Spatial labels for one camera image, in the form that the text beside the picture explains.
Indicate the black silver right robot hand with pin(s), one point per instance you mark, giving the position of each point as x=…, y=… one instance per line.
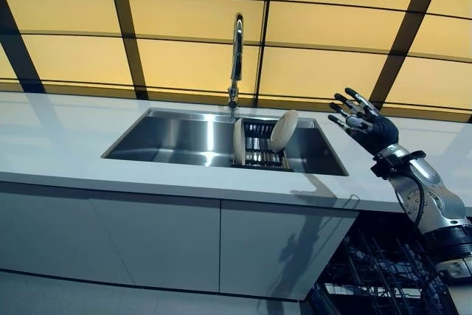
x=380, y=128

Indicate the black sink dish rack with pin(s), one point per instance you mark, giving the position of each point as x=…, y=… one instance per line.
x=258, y=152

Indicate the chrome gooseneck kitchen faucet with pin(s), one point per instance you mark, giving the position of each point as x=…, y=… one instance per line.
x=237, y=53

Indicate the grey cabinet door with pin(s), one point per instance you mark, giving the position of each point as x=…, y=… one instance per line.
x=44, y=226
x=265, y=248
x=162, y=241

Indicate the stainless steel sink basin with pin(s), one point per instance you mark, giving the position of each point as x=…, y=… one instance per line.
x=173, y=138

